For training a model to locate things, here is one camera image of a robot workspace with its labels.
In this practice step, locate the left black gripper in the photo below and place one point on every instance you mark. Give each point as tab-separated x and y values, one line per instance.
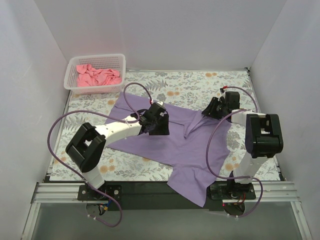
160	125

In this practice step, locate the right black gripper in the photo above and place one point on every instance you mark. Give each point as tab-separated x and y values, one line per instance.
213	108

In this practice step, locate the purple t shirt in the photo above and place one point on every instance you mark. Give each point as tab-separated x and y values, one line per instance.
192	148

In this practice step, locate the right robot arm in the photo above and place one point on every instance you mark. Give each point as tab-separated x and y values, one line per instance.
263	140

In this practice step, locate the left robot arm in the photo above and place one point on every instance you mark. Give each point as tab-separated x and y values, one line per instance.
86	147

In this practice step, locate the floral table mat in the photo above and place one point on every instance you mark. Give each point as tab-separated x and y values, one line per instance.
187	89

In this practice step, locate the white plastic basket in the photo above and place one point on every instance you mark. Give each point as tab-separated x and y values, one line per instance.
100	61

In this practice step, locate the pink t shirt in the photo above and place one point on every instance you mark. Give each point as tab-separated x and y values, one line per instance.
89	76

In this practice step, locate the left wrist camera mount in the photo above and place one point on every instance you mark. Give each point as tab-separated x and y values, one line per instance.
161	103

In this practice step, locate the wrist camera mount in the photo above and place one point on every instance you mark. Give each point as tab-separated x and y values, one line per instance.
223	94
161	103

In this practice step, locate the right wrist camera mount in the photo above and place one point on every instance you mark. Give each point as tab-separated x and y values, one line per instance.
223	94

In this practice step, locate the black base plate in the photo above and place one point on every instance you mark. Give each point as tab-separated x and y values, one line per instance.
157	195

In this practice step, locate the aluminium rail frame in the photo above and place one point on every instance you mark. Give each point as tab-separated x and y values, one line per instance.
67	192

